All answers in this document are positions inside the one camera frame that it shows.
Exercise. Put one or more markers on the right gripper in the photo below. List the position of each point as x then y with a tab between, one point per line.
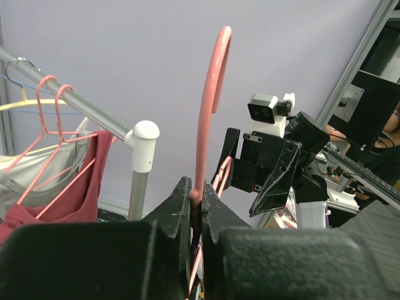
266	165

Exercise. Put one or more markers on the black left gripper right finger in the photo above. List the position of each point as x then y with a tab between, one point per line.
241	262

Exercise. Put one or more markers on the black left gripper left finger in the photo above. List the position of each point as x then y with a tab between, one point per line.
146	259

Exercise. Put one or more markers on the maroon tank top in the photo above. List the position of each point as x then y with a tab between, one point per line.
77	202

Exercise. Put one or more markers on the light blue wire hanger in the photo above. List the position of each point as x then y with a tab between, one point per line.
50	95

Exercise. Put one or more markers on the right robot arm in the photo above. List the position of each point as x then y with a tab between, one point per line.
308	187

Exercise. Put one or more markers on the white tank top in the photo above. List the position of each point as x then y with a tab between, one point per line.
61	170

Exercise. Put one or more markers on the cream plastic hanger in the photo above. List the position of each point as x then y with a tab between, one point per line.
32	102

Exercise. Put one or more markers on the grey clothes rack pole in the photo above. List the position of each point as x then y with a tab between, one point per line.
141	140

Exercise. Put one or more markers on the person in background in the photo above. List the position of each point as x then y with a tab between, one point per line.
382	159

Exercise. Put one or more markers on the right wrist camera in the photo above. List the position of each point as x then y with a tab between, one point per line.
269	114

